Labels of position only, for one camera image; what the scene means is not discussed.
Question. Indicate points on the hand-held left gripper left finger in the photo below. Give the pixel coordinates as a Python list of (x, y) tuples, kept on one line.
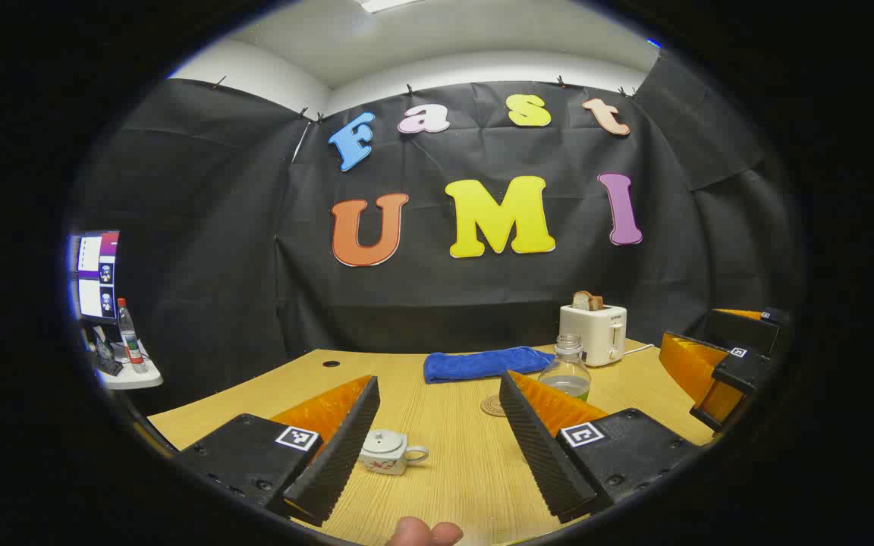
[(334, 455)]

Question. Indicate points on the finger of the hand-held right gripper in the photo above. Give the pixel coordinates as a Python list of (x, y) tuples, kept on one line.
[(740, 379), (740, 330)]

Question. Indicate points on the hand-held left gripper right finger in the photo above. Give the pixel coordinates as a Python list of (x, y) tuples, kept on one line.
[(536, 447)]

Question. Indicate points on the white floral teacup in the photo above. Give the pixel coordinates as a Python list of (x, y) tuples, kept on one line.
[(388, 464)]

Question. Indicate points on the round wooden coaster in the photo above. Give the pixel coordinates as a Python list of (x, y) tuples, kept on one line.
[(492, 406)]

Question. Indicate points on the clear green-label water bottle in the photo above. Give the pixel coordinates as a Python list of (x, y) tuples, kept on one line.
[(567, 371)]

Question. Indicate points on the red-cap plastic bottle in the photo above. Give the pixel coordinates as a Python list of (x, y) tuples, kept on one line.
[(131, 341)]

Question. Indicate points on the blue towel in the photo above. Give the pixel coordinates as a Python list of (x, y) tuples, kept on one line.
[(482, 364)]

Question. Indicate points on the white toaster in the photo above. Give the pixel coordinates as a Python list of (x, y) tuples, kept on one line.
[(589, 334)]

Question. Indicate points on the white side table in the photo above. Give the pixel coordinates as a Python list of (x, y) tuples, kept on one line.
[(137, 378)]

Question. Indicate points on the black backdrop cloth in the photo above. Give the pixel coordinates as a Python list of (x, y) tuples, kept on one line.
[(217, 227)]

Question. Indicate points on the computer monitor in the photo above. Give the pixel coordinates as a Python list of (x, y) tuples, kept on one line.
[(95, 273)]

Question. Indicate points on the ceiling light panel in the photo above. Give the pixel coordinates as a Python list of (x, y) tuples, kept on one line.
[(388, 4)]

